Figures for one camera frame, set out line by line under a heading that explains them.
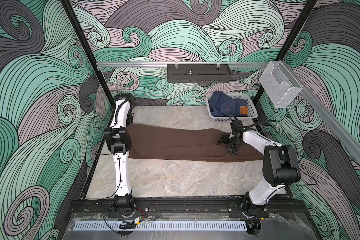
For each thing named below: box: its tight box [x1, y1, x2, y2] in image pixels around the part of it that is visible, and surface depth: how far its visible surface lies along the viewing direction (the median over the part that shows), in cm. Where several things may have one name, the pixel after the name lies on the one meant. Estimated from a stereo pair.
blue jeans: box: [208, 91, 248, 117], surface depth 113 cm
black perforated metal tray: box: [167, 64, 232, 83], surface depth 97 cm
